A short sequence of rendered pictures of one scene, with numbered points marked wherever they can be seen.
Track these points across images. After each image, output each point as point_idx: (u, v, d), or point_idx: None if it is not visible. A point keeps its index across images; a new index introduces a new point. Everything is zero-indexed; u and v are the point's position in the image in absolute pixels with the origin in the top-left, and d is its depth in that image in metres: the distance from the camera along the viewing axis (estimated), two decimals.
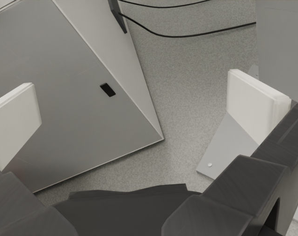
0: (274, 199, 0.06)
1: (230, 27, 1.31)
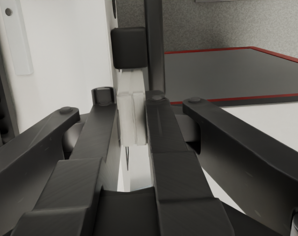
0: (201, 180, 0.07)
1: None
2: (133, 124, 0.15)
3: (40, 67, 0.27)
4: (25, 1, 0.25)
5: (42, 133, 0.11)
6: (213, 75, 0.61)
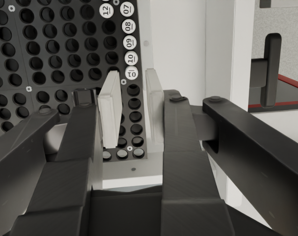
0: (211, 180, 0.07)
1: None
2: (115, 126, 0.15)
3: None
4: (155, 34, 0.33)
5: (23, 135, 0.11)
6: None
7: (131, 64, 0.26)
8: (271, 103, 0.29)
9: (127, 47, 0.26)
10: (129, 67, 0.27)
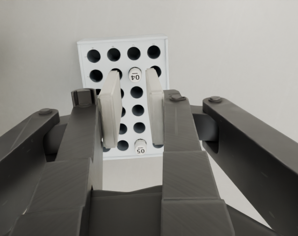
0: (211, 180, 0.07)
1: None
2: (115, 126, 0.15)
3: None
4: None
5: (23, 135, 0.11)
6: None
7: None
8: None
9: None
10: None
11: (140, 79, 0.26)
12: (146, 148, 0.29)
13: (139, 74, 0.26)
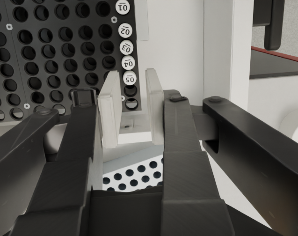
0: (211, 180, 0.07)
1: None
2: (115, 126, 0.15)
3: (154, 34, 0.32)
4: None
5: (23, 135, 0.11)
6: None
7: None
8: (276, 44, 0.26)
9: None
10: None
11: (133, 65, 0.26)
12: (135, 77, 0.26)
13: (132, 60, 0.26)
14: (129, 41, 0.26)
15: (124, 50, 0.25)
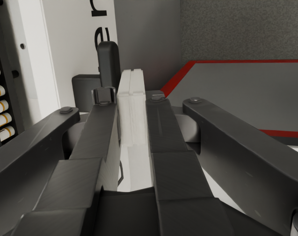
0: (201, 180, 0.07)
1: None
2: (133, 124, 0.15)
3: None
4: None
5: (42, 133, 0.11)
6: None
7: None
8: None
9: None
10: None
11: None
12: None
13: None
14: None
15: None
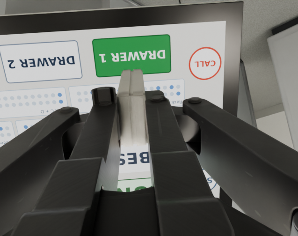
0: (201, 180, 0.07)
1: None
2: (133, 124, 0.15)
3: None
4: None
5: (42, 133, 0.11)
6: None
7: None
8: None
9: None
10: None
11: None
12: None
13: None
14: None
15: None
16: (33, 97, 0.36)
